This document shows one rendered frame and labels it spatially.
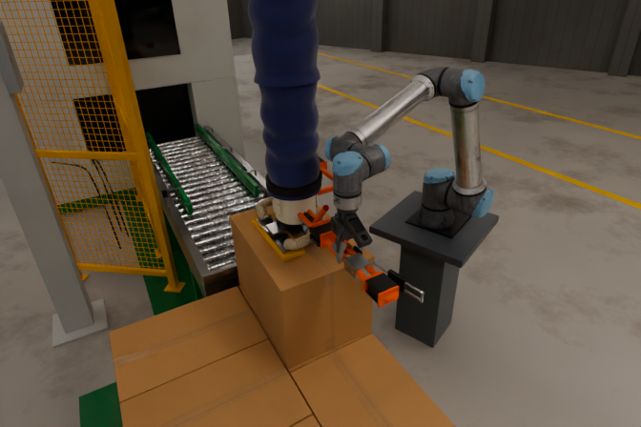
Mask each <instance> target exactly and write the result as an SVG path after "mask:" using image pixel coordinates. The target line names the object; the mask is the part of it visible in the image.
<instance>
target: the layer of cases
mask: <svg viewBox="0 0 641 427"><path fill-rule="evenodd" d="M109 334H110V340H111V346H112V353H113V360H114V371H115V378H116V385H117V391H118V397H119V403H120V411H121V417H122V423H123V427H456V426H455V425H454V424H453V423H452V422H451V421H450V419H449V418H448V417H447V416H446V415H445V414H444V413H443V411H442V410H441V409H440V408H439V407H438V406H437V405H436V404H435V402H434V401H433V400H432V399H431V398H430V397H429V396H428V395H427V393H426V392H425V391H424V390H423V389H422V388H421V387H420V386H419V384H418V383H417V382H416V381H415V380H414V379H413V378H412V377H411V375H410V374H409V373H408V372H407V371H406V370H405V369H404V368H403V366H402V365H401V364H400V363H399V362H398V361H397V360H396V358H395V357H394V356H393V355H391V354H390V353H389V352H388V350H387V349H386V348H385V347H384V346H383V345H382V344H381V342H380V341H379V340H378V339H377V338H376V337H375V336H374V335H373V334H372V333H371V332H370V333H367V334H365V335H362V336H360V337H357V338H355V339H353V340H351V341H349V342H346V343H344V344H342V345H341V346H339V347H336V348H334V349H332V350H330V351H328V352H325V353H323V354H321V355H319V356H315V357H313V358H311V359H309V360H307V361H304V362H302V363H301V364H299V365H297V366H294V367H292V368H290V369H287V367H286V365H285V364H284V362H283V360H282V358H281V356H280V355H279V352H278V350H277V348H276V347H275V345H274V343H273V341H272V340H271V338H270V336H269V335H268V333H267V332H266V330H265V328H264V326H263V324H262V323H261V321H260V319H259V317H258V315H257V313H256V311H255V309H254V308H253V306H252V304H251V302H250V300H249V299H248V297H247V295H246V293H245V292H244V291H243V289H242V287H241V285H238V286H236V287H234V288H231V289H228V290H225V291H222V292H220V293H217V294H214V295H210V296H207V297H204V298H202V299H200V300H197V301H194V302H191V303H188V304H186V305H183V306H180V307H177V308H175V309H172V310H170V311H167V312H165V313H162V314H159V315H155V316H152V317H149V318H146V319H143V320H141V321H138V322H136V323H133V324H131V325H128V326H125V327H122V328H120V329H117V330H114V331H111V332H109Z"/></svg>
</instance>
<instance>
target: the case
mask: <svg viewBox="0 0 641 427"><path fill-rule="evenodd" d="M257 216H258V213H257V211H256V209H253V210H249V211H246V212H242V213H236V214H232V215H230V221H231V228H232V235H233V241H234V248H235V254H236V261H237V267H238V280H239V284H240V285H241V287H242V289H243V291H244V292H245V293H246V295H247V297H248V299H249V300H250V302H251V304H252V306H253V308H254V309H255V311H256V313H257V315H258V317H259V319H260V321H261V323H262V324H263V326H264V328H265V330H266V332H267V333H268V335H269V336H270V338H271V340H272V341H273V343H274V345H275V347H276V348H277V350H278V352H279V355H280V356H281V358H282V360H283V362H284V364H285V365H286V367H287V369H290V368H292V367H294V366H297V365H299V364H301V363H302V362H304V361H307V360H309V359H311V358H313V357H315V356H319V355H321V354H323V353H325V352H328V351H330V350H332V349H334V348H336V347H339V346H341V345H342V344H344V343H346V342H349V341H351V340H353V339H355V338H357V337H360V336H363V335H365V334H367V333H370V332H371V331H372V312H373V299H372V298H371V297H370V296H369V295H368V294H367V293H366V292H365V293H364V292H363V291H362V288H363V281H362V280H361V279H360V278H359V279H355V278H354V277H353V276H352V275H351V274H350V273H349V272H347V271H346V270H345V269H344V262H343V261H342V262H341V264H339V263H338V261H337V259H336V257H335V256H334V255H333V254H332V253H331V252H330V250H331V249H330V248H329V247H325V248H322V249H321V245H320V246H319V247H318V246H317V245H316V244H312V243H311V244H309V245H307V246H305V247H303V249H304V250H305V254H303V255H301V256H298V257H295V258H292V259H289V260H286V261H284V262H283V261H282V260H281V259H280V258H279V256H278V255H277V254H276V252H275V251H274V250H273V248H272V247H271V246H270V245H269V243H268V242H267V241H266V240H265V238H264V237H263V236H262V235H261V233H260V232H259V231H258V229H257V228H256V227H255V225H254V224H253V223H252V221H251V218H254V217H257Z"/></svg>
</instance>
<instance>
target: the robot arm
mask: <svg viewBox="0 0 641 427"><path fill-rule="evenodd" d="M485 86H486V84H485V79H484V77H483V75H482V74H481V73H480V72H479V71H474V70H472V69H458V68H450V67H439V68H433V69H429V70H426V71H422V72H419V73H418V74H416V75H415V76H413V77H412V78H411V80H410V83H409V85H408V86H407V87H406V88H404V89H403V90H402V91H400V92H399V93H397V94H396V95H395V96H393V97H392V98H391V99H390V100H388V101H387V102H386V103H384V104H383V105H382V106H380V107H379V108H378V109H376V110H375V111H374V112H372V113H371V114H370V115H368V116H367V117H366V118H364V120H363V121H362V122H360V123H359V124H358V125H356V126H355V127H354V128H352V129H351V130H350V131H348V132H346V133H344V134H343V135H342V136H340V137H338V136H331V137H330V138H329V139H328V140H327V141H326V144H325V147H324V153H325V156H326V158H327V159H328V160H329V161H332V162H333V166H332V171H333V196H334V198H333V200H334V206H335V207H336V208H337V212H336V213H335V216H332V217H331V231H332V232H333V233H334V234H335V235H336V236H337V237H336V242H333V243H332V249H333V251H334V252H335V254H336V259H337V261H338V263H339V264H341V262H342V257H343V255H344V253H343V252H344V250H345V249H346V246H347V245H346V244H345V243H344V240H346V241H348V240H349V239H352V238H354V240H355V242H356V243H357V247H358V248H359V249H360V250H361V251H362V252H363V248H364V247H365V246H367V245H370V244H371V243H372V241H373V239H372V238H371V236H370V235H369V233H368V231H367V230H366V229H365V227H364V226H363V224H362V222H361V220H360V219H359V217H358V216H357V214H356V211H357V210H358V209H359V207H360V205H361V204H362V182H363V181H364V180H366V179H368V178H370V177H372V176H374V175H375V174H377V173H382V172H383V171H384V170H386V169H387V168H388V167H389V165H390V161H391V158H390V153H389V151H388V149H387V148H386V147H385V146H384V145H382V144H374V145H373V146H369V145H370V144H371V143H372V142H374V141H375V140H376V139H377V138H378V137H380V136H381V135H382V134H383V133H385V132H386V131H387V130H388V129H390V128H391V127H392V126H393V125H394V124H396V123H397V122H398V121H399V120H401V119H402V118H403V117H404V116H405V115H407V114H408V113H409V112H411V111H412V110H413V109H414V108H415V107H417V106H418V105H419V104H420V103H422V102H423V101H424V102H426V101H429V100H430V99H432V98H433V97H437V96H443V97H448V102H449V106H450V115H451V126H452V137H453V148H454V158H455V169H456V178H455V172H453V171H452V170H450V169H444V168H439V169H432V170H429V171H427V172H426V173H425V174H424V180H423V198H422V206H421V208H420V209H419V211H418V213H417V220H418V221H419V222H420V223H421V224H422V225H424V226H426V227H429V228H434V229H442V228H447V227H449V226H451V225H452V224H453V223H454V218H455V217H454V213H453V211H452V209H453V210H455V211H458V212H461V213H464V214H469V215H471V216H475V217H479V218H481V217H483V216H485V215H486V213H487V212H488V210H489V209H490V207H491V205H492V202H493V199H494V191H493V190H492V189H490V188H487V187H486V180H485V179H484V178H483V177H482V166H481V143H480V120H479V100H480V99H481V98H482V97H483V95H484V89H485ZM335 217H336V218H335ZM332 227H333V228H332Z"/></svg>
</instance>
